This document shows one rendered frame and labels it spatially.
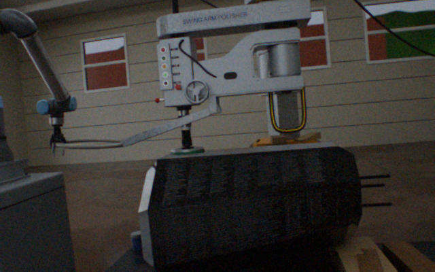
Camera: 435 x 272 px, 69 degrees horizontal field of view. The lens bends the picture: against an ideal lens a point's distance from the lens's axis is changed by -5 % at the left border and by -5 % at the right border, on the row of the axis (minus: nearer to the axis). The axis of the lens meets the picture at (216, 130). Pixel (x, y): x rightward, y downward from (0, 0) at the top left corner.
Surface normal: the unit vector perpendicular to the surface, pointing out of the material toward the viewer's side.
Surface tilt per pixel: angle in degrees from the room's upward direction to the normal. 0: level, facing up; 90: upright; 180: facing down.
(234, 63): 90
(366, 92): 90
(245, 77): 90
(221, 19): 90
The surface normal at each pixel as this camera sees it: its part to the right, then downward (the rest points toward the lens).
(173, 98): -0.12, 0.06
